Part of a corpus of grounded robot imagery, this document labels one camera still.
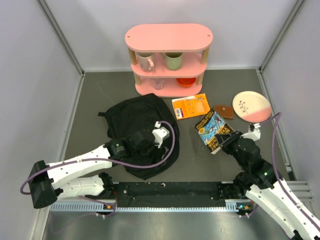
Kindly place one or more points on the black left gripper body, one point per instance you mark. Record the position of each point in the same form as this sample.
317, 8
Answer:
140, 152

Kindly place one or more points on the green mug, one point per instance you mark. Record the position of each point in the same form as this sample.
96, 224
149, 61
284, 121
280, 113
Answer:
173, 60

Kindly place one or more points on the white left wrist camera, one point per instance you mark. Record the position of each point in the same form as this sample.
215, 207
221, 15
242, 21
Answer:
160, 134

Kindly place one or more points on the pink mug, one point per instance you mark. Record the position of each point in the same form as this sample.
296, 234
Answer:
146, 61

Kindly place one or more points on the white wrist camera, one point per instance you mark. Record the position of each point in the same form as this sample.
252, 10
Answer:
160, 134
254, 132

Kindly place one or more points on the black yellow treehouse book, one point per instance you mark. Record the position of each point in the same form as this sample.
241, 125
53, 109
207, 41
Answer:
209, 126

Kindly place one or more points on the clear drinking glass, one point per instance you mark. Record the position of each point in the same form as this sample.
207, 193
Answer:
158, 83

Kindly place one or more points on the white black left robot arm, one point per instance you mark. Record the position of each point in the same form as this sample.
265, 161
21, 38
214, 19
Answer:
50, 182

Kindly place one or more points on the pink wooden shelf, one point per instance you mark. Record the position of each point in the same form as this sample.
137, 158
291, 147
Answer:
191, 39

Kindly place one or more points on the orange paperback book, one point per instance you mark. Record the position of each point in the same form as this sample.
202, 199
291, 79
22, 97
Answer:
191, 106

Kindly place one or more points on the brown leather wallet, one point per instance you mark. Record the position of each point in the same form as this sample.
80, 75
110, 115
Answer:
225, 111

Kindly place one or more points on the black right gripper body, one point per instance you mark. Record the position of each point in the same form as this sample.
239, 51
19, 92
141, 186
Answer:
231, 148

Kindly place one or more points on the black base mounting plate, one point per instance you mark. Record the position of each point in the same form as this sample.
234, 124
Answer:
176, 194

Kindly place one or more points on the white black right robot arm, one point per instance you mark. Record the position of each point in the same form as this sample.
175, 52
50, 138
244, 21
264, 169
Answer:
260, 182

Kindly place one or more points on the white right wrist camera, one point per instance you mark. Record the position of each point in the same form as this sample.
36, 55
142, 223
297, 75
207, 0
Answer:
254, 132

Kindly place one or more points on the orange plastic bowl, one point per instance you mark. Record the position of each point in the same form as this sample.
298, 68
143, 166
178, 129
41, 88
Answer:
186, 82

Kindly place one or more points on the pink and cream plate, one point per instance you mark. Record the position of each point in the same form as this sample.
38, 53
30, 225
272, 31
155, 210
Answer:
251, 106

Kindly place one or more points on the black student backpack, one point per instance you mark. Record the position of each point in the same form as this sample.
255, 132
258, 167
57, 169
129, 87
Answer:
136, 114

